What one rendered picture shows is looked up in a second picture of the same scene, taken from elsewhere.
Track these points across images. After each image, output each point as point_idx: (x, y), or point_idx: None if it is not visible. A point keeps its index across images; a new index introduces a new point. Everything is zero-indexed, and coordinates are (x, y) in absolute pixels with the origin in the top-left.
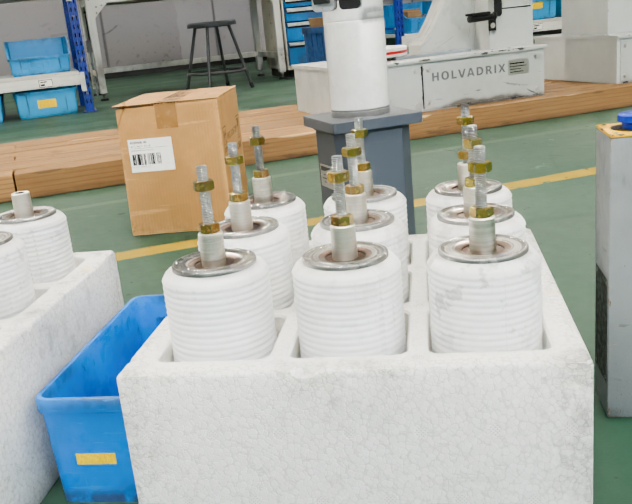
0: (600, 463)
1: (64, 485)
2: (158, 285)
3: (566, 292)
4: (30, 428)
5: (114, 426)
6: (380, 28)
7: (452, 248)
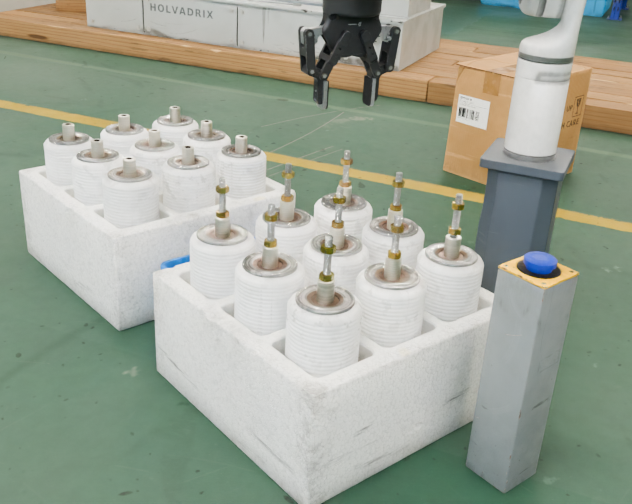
0: (406, 482)
1: None
2: None
3: None
4: None
5: None
6: (553, 91)
7: (311, 290)
